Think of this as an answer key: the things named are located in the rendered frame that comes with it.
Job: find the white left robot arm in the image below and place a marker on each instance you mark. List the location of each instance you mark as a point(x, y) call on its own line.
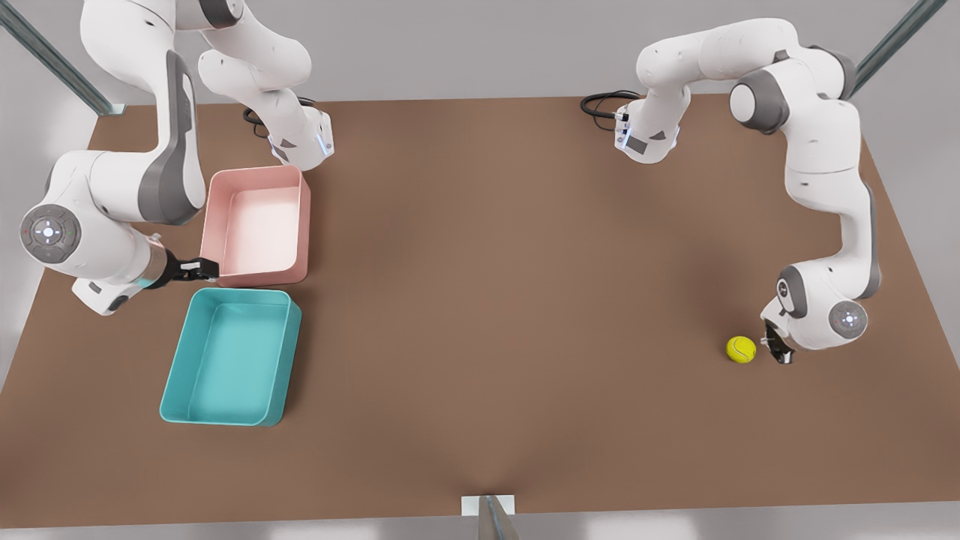
point(825, 150)

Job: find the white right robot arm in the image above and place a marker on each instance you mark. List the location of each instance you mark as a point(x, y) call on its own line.
point(112, 187)

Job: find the yellow tennis ball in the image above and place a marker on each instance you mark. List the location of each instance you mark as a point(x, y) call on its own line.
point(741, 349)

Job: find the pink rectangular tray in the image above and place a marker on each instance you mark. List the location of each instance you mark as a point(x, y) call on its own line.
point(259, 225)

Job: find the teal rectangular tray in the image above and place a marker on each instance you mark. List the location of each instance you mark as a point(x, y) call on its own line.
point(229, 356)

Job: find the silver frame post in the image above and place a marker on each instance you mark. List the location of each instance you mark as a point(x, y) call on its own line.
point(491, 517)
point(892, 41)
point(52, 56)

